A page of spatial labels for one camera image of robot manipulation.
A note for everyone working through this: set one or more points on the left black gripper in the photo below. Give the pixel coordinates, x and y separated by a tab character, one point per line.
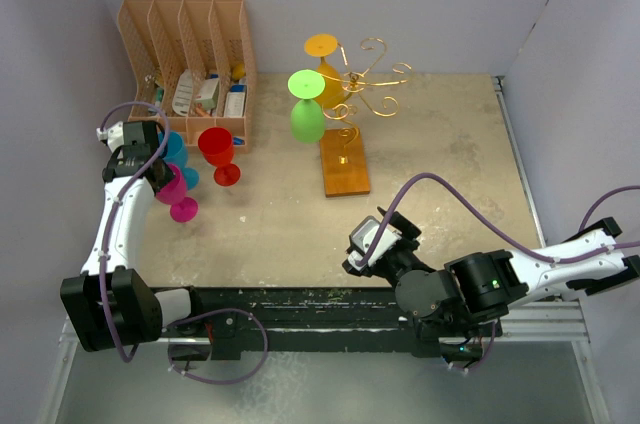
168	177

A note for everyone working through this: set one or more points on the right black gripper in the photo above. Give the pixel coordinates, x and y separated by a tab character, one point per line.
408	230

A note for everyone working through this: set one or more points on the blue plastic wine glass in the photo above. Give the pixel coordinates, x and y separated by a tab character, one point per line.
175	152

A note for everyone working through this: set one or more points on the pink plastic wine glass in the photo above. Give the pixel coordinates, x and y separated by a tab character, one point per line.
181	207

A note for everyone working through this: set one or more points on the red plastic wine glass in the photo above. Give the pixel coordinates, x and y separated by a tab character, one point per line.
216	146

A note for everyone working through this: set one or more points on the green plastic wine glass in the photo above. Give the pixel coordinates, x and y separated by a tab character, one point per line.
307	120

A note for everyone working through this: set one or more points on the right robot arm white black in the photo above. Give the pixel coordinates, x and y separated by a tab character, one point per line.
467	295

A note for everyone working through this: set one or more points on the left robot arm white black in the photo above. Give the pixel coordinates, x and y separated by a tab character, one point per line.
109	304

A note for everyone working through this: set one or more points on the wooden rack base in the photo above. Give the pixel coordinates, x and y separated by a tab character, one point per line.
344	165

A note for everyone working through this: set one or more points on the orange plastic wine glass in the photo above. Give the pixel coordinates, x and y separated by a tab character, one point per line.
321	46

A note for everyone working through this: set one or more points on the white blister pack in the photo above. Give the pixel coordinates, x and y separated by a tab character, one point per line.
183	94

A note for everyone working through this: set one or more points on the white medicine box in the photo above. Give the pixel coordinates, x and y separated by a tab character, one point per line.
206	99

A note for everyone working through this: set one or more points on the white blue box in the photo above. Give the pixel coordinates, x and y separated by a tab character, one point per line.
235	101

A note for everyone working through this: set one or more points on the peach plastic file organizer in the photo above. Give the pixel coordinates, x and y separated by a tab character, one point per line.
167	37

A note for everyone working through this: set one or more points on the yellow object in organizer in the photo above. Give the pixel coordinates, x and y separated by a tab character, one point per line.
238	72

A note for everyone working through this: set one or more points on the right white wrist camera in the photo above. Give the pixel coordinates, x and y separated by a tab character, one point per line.
362	252

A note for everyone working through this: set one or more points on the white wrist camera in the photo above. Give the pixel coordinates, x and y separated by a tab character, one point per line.
112	137
362	252

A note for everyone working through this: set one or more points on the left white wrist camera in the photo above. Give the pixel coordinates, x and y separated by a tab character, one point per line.
112	137

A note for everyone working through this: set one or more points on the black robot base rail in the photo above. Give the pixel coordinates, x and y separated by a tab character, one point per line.
353	320

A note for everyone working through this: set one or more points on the aluminium frame rail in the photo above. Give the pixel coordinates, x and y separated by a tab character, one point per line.
552	321

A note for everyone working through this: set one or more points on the gold wire glass rack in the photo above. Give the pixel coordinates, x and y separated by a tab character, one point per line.
355	84

